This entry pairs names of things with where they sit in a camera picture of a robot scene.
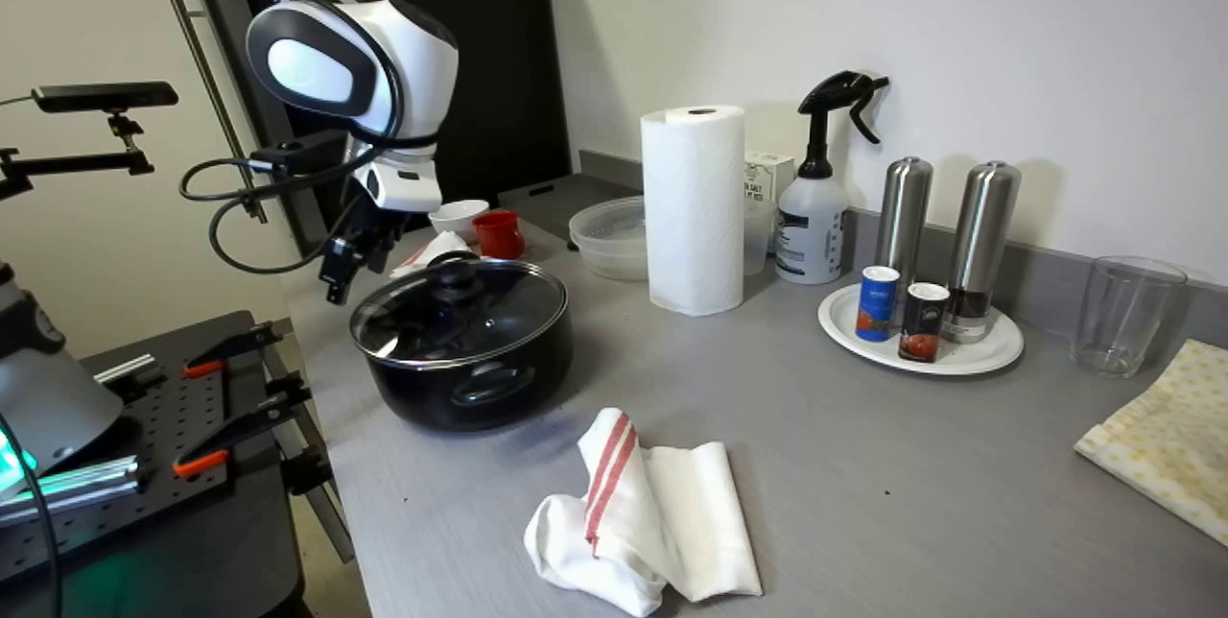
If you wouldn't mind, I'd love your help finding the clear plastic bowl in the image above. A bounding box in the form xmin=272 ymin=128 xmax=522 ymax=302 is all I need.
xmin=568 ymin=195 xmax=650 ymax=282

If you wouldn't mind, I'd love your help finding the dark spice shaker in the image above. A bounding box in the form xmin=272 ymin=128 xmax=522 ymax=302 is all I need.
xmin=898 ymin=281 xmax=952 ymax=364

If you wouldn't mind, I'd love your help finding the black pot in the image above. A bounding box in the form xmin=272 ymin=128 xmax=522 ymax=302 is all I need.
xmin=348 ymin=258 xmax=576 ymax=434

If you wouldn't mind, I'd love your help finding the blue spice shaker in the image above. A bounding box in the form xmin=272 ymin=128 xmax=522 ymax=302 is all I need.
xmin=855 ymin=265 xmax=902 ymax=344

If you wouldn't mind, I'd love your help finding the small white bowl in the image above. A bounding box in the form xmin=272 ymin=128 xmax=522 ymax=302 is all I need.
xmin=427 ymin=199 xmax=491 ymax=242

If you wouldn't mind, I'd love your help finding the metal door handle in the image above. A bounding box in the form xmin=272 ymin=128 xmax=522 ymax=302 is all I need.
xmin=151 ymin=0 xmax=270 ymax=225

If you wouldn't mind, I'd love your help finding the small white red-striped cloth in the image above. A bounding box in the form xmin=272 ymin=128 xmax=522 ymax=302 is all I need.
xmin=388 ymin=230 xmax=473 ymax=279

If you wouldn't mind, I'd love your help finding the white plate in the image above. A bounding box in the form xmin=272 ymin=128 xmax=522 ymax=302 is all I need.
xmin=817 ymin=281 xmax=1026 ymax=377

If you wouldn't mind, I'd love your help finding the glass lid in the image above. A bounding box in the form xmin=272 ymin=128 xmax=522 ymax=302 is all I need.
xmin=349 ymin=251 xmax=570 ymax=370

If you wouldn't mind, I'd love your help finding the black and orange clamp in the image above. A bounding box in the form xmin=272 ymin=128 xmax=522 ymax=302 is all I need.
xmin=181 ymin=320 xmax=286 ymax=380
xmin=172 ymin=372 xmax=315 ymax=480

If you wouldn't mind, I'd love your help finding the white spray bottle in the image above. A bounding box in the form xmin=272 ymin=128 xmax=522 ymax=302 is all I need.
xmin=774 ymin=70 xmax=891 ymax=286

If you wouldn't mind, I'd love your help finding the white carton box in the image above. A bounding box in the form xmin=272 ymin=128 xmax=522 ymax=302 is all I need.
xmin=744 ymin=150 xmax=796 ymax=260

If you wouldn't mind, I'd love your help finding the yellow patterned cloth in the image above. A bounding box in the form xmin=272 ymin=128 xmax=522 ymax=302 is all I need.
xmin=1074 ymin=339 xmax=1228 ymax=548

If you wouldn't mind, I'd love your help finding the steel grinder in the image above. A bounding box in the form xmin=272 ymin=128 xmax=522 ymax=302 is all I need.
xmin=941 ymin=159 xmax=1023 ymax=345
xmin=872 ymin=155 xmax=934 ymax=312

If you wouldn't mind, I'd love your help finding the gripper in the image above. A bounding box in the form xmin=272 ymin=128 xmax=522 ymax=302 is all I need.
xmin=319 ymin=202 xmax=412 ymax=306

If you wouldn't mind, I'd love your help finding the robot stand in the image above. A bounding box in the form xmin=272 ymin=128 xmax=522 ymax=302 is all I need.
xmin=0 ymin=310 xmax=356 ymax=618

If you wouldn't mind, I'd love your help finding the clear plastic cup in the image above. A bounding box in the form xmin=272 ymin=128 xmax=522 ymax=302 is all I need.
xmin=744 ymin=196 xmax=777 ymax=276

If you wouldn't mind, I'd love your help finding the black cable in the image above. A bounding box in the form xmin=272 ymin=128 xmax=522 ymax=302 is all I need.
xmin=0 ymin=407 xmax=65 ymax=618

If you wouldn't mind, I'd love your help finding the dark door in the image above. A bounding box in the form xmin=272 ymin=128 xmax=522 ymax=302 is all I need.
xmin=176 ymin=0 xmax=573 ymax=256

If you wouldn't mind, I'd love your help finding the drinking glass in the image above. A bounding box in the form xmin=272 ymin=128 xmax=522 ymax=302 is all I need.
xmin=1071 ymin=255 xmax=1190 ymax=380

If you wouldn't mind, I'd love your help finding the paper towel roll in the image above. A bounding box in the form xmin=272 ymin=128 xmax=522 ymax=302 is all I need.
xmin=640 ymin=104 xmax=747 ymax=318

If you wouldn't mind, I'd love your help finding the camera on mount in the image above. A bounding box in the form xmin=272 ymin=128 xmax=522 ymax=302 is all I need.
xmin=0 ymin=81 xmax=180 ymax=203

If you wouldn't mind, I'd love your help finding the white towel with red stripes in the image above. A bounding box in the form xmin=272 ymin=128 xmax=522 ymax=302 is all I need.
xmin=523 ymin=407 xmax=765 ymax=618

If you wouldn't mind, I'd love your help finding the red cup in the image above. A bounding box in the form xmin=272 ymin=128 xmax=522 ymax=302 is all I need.
xmin=471 ymin=208 xmax=527 ymax=262

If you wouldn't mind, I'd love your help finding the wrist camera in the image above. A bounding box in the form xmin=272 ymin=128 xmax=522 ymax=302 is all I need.
xmin=248 ymin=131 xmax=350 ymax=176

